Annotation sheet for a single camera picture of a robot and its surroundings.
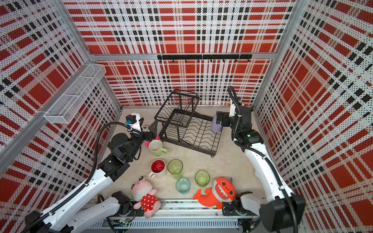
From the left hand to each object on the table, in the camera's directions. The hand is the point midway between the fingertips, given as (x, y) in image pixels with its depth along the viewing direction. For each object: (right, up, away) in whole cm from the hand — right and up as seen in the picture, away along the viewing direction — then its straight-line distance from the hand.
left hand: (152, 119), depth 70 cm
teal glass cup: (+14, -37, +11) cm, 41 cm away
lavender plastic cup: (+36, -6, +32) cm, 49 cm away
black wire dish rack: (+14, -3, +9) cm, 17 cm away
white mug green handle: (-5, -18, +22) cm, 29 cm away
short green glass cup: (+25, -34, +13) cm, 44 cm away
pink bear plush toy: (-6, -38, +4) cm, 39 cm away
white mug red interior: (-1, -30, +17) cm, 34 cm away
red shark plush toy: (+35, -36, +2) cm, 50 cm away
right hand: (+38, +4, +6) cm, 38 cm away
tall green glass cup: (+10, -26, +9) cm, 29 cm away
